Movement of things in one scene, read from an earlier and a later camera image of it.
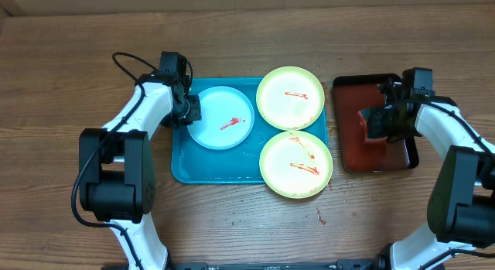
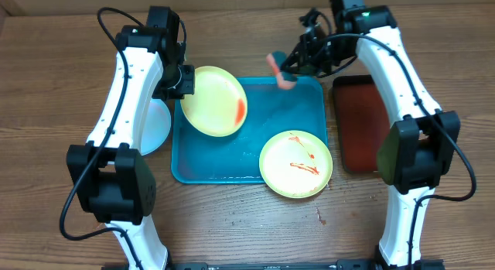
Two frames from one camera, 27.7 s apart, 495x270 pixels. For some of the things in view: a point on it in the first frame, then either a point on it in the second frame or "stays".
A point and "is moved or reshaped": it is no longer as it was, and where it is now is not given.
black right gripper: x=379 y=130 -> x=306 y=56
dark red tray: x=353 y=93 stays
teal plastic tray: x=194 y=163 stays
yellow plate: x=295 y=164 stays
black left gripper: x=195 y=113 -> x=187 y=87
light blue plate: x=227 y=118 is moved or reshaped
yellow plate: x=290 y=98 -> x=218 y=107
